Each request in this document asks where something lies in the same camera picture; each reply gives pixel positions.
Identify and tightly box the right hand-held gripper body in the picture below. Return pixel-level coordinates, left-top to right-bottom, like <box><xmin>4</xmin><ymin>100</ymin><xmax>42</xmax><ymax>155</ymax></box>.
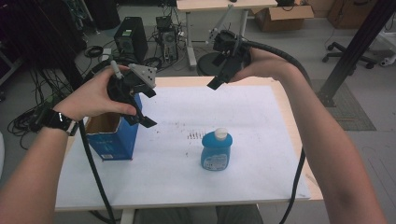
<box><xmin>205</xmin><ymin>4</ymin><xmax>252</xmax><ymax>85</ymax></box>

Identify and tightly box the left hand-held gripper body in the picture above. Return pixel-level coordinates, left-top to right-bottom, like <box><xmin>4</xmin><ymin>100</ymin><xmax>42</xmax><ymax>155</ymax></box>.
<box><xmin>106</xmin><ymin>60</ymin><xmax>158</xmax><ymax>106</ymax></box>

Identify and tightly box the open blue carton box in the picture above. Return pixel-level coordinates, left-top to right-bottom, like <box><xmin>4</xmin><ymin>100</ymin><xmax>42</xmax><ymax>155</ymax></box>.
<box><xmin>84</xmin><ymin>92</ymin><xmax>144</xmax><ymax>162</ymax></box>

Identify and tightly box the black office chair base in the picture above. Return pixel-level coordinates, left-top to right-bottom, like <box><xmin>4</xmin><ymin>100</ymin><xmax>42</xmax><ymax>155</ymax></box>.
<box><xmin>321</xmin><ymin>41</ymin><xmax>378</xmax><ymax>70</ymax></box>

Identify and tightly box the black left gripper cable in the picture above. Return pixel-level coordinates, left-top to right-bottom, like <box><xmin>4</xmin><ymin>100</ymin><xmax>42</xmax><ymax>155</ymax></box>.
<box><xmin>78</xmin><ymin>119</ymin><xmax>117</xmax><ymax>224</ymax></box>

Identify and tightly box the open grey computer case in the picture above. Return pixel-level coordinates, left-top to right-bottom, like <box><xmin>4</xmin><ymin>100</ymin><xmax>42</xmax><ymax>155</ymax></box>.
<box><xmin>155</xmin><ymin>16</ymin><xmax>180</xmax><ymax>63</ymax></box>

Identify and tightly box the round black stand base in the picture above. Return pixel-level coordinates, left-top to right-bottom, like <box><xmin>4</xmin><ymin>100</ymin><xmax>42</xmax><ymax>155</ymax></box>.
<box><xmin>196</xmin><ymin>50</ymin><xmax>226</xmax><ymax>77</ymax></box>

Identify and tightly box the coiled black cable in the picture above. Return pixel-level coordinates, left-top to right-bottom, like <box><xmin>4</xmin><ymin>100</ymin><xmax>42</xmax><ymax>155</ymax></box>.
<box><xmin>83</xmin><ymin>45</ymin><xmax>105</xmax><ymax>59</ymax></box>

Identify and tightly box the open cardboard box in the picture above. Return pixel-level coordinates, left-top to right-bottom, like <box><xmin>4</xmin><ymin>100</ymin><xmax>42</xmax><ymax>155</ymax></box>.
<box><xmin>250</xmin><ymin>4</ymin><xmax>316</xmax><ymax>34</ymax></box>

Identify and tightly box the dark curtain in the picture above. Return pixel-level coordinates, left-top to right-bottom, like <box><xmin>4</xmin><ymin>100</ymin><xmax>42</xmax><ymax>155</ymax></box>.
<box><xmin>0</xmin><ymin>0</ymin><xmax>89</xmax><ymax>71</ymax></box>

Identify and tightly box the light wooden desk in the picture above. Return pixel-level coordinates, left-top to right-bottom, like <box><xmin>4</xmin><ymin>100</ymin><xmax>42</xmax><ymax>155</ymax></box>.
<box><xmin>176</xmin><ymin>0</ymin><xmax>278</xmax><ymax>71</ymax></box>

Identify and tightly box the white table leg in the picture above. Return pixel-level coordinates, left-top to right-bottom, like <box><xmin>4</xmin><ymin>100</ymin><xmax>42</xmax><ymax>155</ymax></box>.
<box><xmin>120</xmin><ymin>208</ymin><xmax>136</xmax><ymax>224</ymax></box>

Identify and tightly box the blue bottle with white cap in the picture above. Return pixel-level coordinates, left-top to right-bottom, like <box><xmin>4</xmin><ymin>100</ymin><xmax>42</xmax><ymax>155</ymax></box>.
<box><xmin>200</xmin><ymin>127</ymin><xmax>233</xmax><ymax>172</ymax></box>

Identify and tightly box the grey floor mat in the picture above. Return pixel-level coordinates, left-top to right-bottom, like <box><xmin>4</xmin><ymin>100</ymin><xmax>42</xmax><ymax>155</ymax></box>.
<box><xmin>310</xmin><ymin>78</ymin><xmax>377</xmax><ymax>132</ymax></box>

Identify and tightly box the black metal post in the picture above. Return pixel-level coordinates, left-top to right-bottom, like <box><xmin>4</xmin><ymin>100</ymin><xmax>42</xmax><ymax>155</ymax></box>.
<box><xmin>316</xmin><ymin>0</ymin><xmax>396</xmax><ymax>108</ymax></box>

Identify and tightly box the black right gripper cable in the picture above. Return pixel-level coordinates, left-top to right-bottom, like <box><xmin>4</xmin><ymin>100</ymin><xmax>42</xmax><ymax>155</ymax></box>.
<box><xmin>242</xmin><ymin>40</ymin><xmax>313</xmax><ymax>224</ymax></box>

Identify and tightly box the person's left hand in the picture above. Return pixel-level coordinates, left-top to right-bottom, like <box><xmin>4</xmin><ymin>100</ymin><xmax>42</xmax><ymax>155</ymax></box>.
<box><xmin>52</xmin><ymin>64</ymin><xmax>138</xmax><ymax>122</ymax></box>

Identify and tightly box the black wristwatch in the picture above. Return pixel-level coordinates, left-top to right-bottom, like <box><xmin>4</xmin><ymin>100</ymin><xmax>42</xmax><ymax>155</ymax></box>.
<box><xmin>41</xmin><ymin>108</ymin><xmax>79</xmax><ymax>137</ymax></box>

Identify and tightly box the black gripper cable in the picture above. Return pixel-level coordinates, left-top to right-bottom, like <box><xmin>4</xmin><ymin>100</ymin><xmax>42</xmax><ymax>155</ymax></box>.
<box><xmin>242</xmin><ymin>40</ymin><xmax>313</xmax><ymax>224</ymax></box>
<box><xmin>78</xmin><ymin>119</ymin><xmax>117</xmax><ymax>224</ymax></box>

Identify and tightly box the bundle of black floor cables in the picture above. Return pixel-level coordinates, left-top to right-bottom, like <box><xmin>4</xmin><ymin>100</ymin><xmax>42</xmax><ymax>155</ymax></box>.
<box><xmin>7</xmin><ymin>66</ymin><xmax>74</xmax><ymax>151</ymax></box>

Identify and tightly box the black computer tower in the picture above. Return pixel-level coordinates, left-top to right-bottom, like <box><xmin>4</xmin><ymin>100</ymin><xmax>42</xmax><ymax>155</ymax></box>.
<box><xmin>113</xmin><ymin>16</ymin><xmax>149</xmax><ymax>63</ymax></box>

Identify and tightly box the white paper sheet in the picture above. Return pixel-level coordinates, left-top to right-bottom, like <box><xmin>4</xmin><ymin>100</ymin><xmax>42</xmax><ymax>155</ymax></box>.
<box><xmin>55</xmin><ymin>85</ymin><xmax>312</xmax><ymax>210</ymax></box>

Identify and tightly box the person's right hand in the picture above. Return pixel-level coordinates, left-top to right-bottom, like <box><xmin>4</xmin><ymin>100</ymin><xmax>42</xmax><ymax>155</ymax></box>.
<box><xmin>230</xmin><ymin>48</ymin><xmax>301</xmax><ymax>84</ymax></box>

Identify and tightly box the closed brown cardboard box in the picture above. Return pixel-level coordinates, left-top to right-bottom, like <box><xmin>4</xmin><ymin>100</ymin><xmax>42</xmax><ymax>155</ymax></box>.
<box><xmin>326</xmin><ymin>0</ymin><xmax>379</xmax><ymax>31</ymax></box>

